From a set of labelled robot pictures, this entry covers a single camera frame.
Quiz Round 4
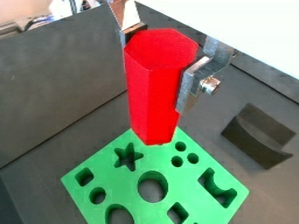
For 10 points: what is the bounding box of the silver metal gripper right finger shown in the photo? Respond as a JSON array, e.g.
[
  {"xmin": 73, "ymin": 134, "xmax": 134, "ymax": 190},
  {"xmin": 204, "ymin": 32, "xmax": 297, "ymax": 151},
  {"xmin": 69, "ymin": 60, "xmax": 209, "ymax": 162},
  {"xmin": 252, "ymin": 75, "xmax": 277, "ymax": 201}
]
[{"xmin": 175, "ymin": 37, "xmax": 235, "ymax": 114}]

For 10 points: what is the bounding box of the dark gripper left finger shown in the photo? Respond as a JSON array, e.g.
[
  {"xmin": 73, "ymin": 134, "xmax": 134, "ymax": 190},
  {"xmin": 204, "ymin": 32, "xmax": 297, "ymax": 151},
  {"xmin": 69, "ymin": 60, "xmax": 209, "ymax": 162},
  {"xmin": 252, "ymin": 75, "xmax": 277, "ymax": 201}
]
[{"xmin": 118, "ymin": 22, "xmax": 146, "ymax": 47}]

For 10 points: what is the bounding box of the red hexagonal prism block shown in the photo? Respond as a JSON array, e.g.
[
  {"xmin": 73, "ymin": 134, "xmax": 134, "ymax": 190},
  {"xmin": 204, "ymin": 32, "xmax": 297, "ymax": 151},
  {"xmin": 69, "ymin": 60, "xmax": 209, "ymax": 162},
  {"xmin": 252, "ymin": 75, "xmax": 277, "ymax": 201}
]
[{"xmin": 124, "ymin": 28, "xmax": 199, "ymax": 145}]

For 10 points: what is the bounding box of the dark grey curved block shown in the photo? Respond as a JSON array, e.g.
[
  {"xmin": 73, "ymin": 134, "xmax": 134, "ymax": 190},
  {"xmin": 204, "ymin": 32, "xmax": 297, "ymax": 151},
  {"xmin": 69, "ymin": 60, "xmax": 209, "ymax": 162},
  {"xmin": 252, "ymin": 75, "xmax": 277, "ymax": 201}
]
[{"xmin": 220, "ymin": 103, "xmax": 296, "ymax": 170}]

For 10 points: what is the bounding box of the green shape sorter board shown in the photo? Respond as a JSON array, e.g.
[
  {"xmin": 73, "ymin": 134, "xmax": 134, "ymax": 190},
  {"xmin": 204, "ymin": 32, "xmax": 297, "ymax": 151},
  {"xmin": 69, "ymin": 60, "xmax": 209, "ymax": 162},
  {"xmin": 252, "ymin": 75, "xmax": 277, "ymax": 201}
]
[{"xmin": 61, "ymin": 129, "xmax": 248, "ymax": 224}]

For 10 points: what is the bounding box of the black cable in background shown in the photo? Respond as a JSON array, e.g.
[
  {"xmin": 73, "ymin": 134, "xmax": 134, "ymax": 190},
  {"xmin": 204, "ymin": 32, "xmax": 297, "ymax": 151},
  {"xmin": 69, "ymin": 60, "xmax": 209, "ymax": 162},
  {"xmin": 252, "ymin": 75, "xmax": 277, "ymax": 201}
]
[{"xmin": 22, "ymin": 16, "xmax": 53, "ymax": 32}]

